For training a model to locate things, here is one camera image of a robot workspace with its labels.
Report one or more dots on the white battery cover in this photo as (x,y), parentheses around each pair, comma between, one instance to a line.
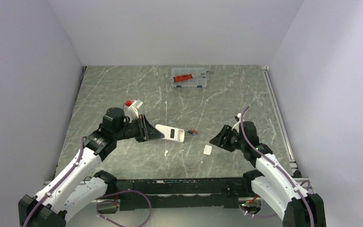
(207,150)

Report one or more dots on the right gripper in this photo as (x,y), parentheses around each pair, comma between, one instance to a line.
(220,141)

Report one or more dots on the white remote control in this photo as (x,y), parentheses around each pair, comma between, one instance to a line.
(171,133)

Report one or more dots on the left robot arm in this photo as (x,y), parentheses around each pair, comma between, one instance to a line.
(63,197)

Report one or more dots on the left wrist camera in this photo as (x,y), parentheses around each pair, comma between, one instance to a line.
(132,108)

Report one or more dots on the clear plastic organizer box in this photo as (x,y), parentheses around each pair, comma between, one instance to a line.
(195,82)

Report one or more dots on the aluminium rail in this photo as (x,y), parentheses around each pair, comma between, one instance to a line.
(292,162)

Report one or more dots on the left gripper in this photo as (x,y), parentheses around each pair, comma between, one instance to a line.
(146,131)

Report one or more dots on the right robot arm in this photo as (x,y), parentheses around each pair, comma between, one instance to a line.
(293,204)

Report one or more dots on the black base frame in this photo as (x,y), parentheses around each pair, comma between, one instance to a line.
(225,192)

